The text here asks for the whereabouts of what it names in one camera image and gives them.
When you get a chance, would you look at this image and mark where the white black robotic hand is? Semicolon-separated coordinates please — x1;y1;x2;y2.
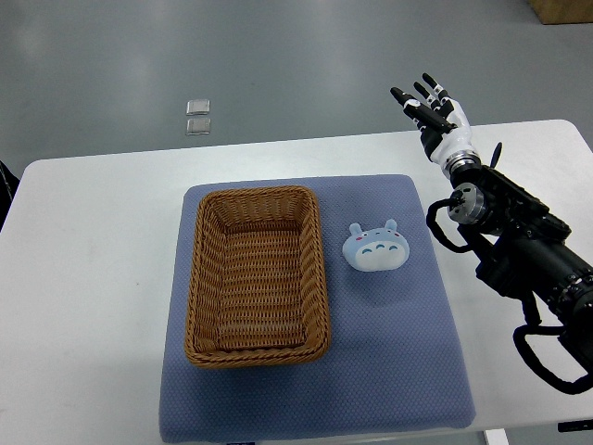
390;73;478;174

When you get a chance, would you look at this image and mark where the blue plush toy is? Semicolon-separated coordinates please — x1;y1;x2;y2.
342;219;410;273

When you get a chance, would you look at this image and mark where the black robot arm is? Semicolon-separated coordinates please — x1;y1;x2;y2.
426;147;592;395

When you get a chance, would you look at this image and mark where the brown wicker basket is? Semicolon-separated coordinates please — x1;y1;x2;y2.
184;185;331;369

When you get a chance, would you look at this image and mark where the cardboard box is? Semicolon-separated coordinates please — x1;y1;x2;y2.
528;0;592;25

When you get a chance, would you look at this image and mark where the blue fabric mat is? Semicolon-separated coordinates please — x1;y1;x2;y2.
159;174;475;443

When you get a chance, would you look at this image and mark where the upper silver floor plate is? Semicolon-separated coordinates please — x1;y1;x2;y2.
186;98;210;116

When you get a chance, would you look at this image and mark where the white table leg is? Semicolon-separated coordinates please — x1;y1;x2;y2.
484;428;510;445

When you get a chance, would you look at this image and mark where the dark object at left edge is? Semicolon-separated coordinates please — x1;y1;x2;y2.
0;162;19;228

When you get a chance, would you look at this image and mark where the black cable loop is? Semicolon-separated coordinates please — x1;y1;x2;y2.
511;324;593;396

